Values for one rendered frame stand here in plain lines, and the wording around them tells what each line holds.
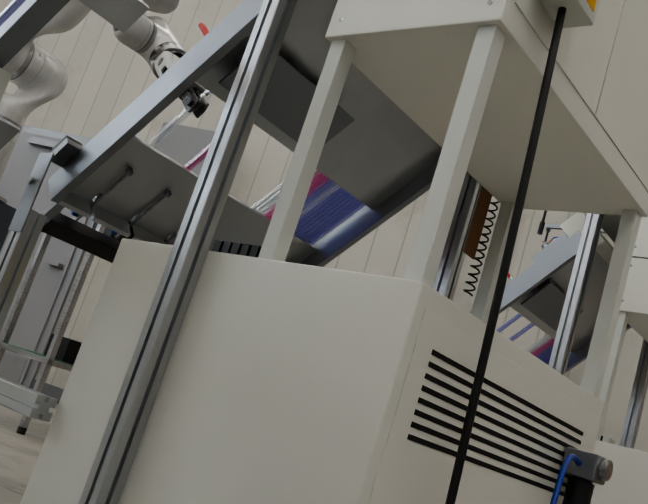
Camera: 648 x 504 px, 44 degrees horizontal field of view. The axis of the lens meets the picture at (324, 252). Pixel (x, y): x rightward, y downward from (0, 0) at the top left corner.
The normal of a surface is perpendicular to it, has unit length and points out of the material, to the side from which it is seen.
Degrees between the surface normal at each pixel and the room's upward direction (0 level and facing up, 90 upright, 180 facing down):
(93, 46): 90
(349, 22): 90
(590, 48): 90
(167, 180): 138
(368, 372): 90
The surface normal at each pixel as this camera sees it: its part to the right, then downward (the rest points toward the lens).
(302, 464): -0.58, -0.36
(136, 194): 0.29, 0.75
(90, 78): -0.29, -0.30
